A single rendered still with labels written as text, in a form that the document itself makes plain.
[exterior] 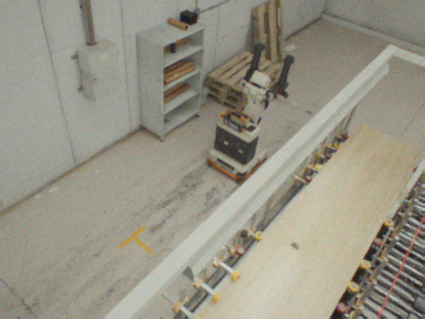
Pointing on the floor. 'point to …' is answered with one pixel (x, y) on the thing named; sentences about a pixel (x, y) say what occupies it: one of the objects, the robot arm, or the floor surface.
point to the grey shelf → (150, 77)
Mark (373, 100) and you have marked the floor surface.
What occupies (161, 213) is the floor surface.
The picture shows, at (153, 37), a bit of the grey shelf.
